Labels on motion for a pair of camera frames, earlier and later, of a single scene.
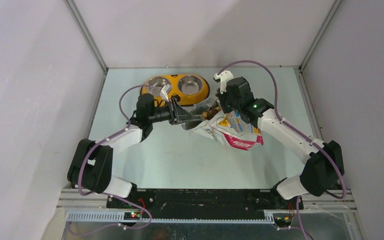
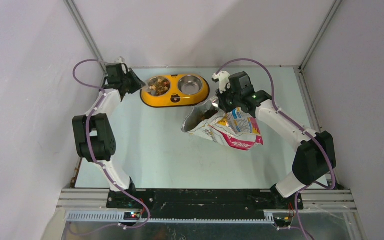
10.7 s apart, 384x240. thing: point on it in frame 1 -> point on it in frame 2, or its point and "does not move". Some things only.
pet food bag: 226,127 does not move
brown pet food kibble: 206,115 does not move
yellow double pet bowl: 191,89 does not move
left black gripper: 177,114 -> 138,83
